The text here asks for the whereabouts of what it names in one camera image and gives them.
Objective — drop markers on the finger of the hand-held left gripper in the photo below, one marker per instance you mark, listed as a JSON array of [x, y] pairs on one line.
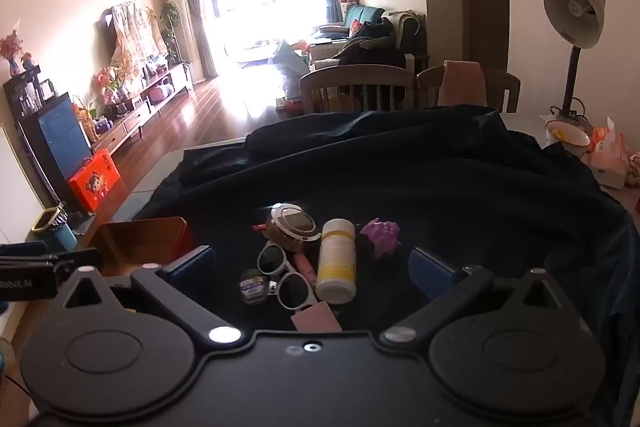
[[75, 259], [20, 250]]

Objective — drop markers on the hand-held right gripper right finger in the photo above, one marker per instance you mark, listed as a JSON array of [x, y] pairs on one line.
[[430, 269]]

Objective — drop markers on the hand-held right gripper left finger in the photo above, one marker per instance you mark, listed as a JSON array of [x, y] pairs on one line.
[[192, 269]]

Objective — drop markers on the purple spiky toy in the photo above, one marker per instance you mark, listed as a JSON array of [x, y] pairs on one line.
[[382, 237]]

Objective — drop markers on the red tin box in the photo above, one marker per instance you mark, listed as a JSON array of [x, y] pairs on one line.
[[140, 239]]

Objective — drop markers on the red candy wrapper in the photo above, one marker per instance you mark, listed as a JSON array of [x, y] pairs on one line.
[[260, 227]]

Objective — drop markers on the white sunglasses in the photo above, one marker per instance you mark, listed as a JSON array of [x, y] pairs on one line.
[[272, 259]]

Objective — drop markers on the white bottle yellow label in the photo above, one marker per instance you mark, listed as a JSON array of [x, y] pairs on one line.
[[336, 267]]

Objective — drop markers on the pink lip balm tube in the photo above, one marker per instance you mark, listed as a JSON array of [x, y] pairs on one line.
[[305, 268]]

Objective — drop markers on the round silver compact mirror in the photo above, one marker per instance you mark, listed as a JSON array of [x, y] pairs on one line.
[[297, 222]]

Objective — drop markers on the pink paper card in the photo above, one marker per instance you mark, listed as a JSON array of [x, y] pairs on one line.
[[317, 319]]

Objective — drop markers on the blue trash bin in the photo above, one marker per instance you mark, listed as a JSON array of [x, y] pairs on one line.
[[52, 234]]

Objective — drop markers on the white cabinet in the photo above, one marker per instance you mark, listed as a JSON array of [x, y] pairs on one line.
[[15, 187]]

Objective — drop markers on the orange gift box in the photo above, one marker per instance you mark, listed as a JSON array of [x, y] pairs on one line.
[[95, 182]]

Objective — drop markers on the dark blue cloth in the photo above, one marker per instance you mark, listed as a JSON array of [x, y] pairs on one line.
[[450, 182]]

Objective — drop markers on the black cabinet blue panel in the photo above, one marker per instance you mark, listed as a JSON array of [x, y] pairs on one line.
[[60, 137]]

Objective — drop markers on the low wooden tv stand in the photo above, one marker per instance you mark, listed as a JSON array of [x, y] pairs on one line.
[[135, 117]]

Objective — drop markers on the pink towel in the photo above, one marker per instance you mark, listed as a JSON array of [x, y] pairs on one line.
[[462, 84]]

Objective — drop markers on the red floor cushion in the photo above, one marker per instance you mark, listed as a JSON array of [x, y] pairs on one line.
[[292, 106]]

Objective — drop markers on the white bowl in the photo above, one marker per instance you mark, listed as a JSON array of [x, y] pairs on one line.
[[567, 134]]

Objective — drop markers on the wooden chair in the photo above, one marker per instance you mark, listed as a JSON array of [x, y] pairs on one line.
[[500, 82], [350, 79]]

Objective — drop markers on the pink flowers in vase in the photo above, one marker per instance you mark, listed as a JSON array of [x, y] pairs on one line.
[[11, 49]]

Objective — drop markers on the white blue bag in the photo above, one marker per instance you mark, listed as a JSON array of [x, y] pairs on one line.
[[290, 62]]

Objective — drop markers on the dark clothes pile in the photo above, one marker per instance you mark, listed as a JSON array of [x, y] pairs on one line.
[[372, 44]]

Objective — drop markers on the floral cloth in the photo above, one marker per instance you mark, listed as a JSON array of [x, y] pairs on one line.
[[132, 32]]

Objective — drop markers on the sofa with beige cover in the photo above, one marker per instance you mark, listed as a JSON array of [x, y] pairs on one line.
[[325, 52]]

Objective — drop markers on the green potted plant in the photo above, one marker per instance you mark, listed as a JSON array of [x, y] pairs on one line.
[[170, 27]]

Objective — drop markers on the grey curtain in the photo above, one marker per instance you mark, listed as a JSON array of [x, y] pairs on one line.
[[200, 17]]

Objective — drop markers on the white standing air conditioner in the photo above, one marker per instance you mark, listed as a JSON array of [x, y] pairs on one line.
[[181, 7]]

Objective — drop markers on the grey desk lamp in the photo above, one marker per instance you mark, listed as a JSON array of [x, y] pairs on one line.
[[575, 14]]

